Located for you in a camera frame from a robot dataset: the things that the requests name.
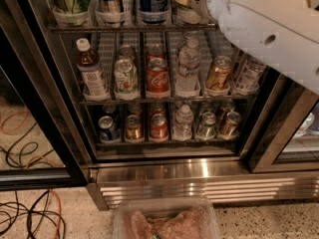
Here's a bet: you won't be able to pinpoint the glass fridge door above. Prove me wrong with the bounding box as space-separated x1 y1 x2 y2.
0 0 89 191
249 75 319 173

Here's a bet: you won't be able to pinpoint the middle wire shelf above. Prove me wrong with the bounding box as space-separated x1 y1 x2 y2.
80 95 254 106

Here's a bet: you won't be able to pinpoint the tea bottle white cap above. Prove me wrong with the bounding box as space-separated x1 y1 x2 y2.
234 56 267 90
76 38 107 97

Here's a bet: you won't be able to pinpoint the left glass fridge door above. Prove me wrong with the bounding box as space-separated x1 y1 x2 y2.
0 0 89 191

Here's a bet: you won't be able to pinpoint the water bottle middle shelf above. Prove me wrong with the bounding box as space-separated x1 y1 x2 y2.
176 37 201 92

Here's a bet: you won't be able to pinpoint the right tea bottle white cap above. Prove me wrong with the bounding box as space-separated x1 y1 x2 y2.
234 56 267 90

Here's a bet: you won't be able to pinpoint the orange cable on floor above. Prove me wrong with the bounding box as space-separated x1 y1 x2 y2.
48 188 63 239

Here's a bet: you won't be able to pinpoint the gold can bottom right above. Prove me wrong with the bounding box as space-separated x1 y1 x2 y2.
219 112 241 139

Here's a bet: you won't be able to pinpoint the wire shelf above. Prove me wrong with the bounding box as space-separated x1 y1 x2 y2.
49 23 218 34
80 95 254 106

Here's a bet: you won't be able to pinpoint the white green can middle shelf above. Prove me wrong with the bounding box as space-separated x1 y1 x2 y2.
114 59 138 94

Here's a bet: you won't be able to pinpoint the top wire shelf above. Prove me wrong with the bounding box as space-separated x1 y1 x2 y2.
49 23 218 34

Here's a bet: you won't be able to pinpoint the left tea bottle white cap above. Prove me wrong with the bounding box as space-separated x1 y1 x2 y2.
76 38 107 97

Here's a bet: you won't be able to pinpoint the green can bottom shelf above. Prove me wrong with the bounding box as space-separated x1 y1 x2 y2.
196 112 216 138

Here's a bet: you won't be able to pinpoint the water bottle bottom shelf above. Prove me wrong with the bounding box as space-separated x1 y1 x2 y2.
173 105 193 140

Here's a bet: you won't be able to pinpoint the black cables on floor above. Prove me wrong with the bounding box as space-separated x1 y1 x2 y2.
0 189 67 239

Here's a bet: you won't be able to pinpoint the gold can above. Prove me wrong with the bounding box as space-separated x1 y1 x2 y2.
219 112 241 139
126 115 144 139

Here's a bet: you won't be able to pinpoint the clear plastic food container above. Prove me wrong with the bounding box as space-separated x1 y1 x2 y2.
113 196 221 239

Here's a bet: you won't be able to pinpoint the red can bottom shelf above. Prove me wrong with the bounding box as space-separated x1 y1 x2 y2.
151 114 167 139

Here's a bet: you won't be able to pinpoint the gold can bottom left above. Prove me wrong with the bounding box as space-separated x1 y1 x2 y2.
126 115 144 139

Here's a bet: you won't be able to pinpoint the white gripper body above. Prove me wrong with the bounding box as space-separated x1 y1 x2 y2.
191 0 212 19

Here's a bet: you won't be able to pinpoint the red coca-cola can middle shelf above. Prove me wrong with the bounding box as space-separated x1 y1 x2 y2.
147 58 168 93

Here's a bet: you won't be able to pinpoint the water bottle shelf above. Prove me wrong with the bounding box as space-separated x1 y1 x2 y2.
176 37 201 92
173 105 193 140

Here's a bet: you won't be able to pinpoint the steel fridge base grille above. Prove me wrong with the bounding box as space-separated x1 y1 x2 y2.
87 158 319 210

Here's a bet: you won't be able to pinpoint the right glass fridge door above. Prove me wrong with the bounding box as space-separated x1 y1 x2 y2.
249 75 319 173

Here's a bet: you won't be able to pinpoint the gold can middle shelf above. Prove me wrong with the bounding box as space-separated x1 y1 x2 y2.
205 56 232 91

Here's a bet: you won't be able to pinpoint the blue pepsi can bottom shelf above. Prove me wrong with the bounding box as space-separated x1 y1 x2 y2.
98 116 120 141

